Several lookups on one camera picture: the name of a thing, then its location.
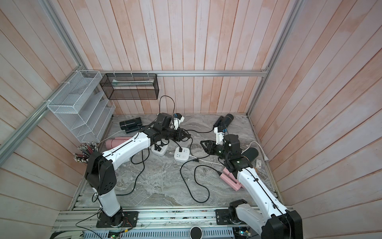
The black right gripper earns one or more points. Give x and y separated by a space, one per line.
212 147

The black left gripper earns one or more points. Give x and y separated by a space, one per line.
178 135

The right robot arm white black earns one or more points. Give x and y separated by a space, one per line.
272 220

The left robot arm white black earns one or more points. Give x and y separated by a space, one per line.
101 167

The far white power strip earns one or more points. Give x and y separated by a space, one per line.
182 154

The white power strip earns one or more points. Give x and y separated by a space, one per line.
182 154
159 148

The near white power strip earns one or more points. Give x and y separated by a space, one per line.
159 148

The dark green folded hair dryer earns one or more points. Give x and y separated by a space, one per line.
224 122

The pink folded hair dryer right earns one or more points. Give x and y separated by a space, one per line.
229 179

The dark green hair dryer copper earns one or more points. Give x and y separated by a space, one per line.
251 154

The black folded hair dryer left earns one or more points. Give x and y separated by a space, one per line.
131 125

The pink hair dryer left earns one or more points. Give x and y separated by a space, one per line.
114 142

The black round sensor puck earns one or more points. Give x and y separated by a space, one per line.
196 233

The red cup of pencils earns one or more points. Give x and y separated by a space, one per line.
86 150

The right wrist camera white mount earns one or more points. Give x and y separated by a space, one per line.
219 133

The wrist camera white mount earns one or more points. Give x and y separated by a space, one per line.
177 120
219 133

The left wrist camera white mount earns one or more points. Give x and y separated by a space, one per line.
177 120

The black mesh wall basket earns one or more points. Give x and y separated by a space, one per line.
130 86

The white wire shelf rack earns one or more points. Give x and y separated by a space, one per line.
85 113

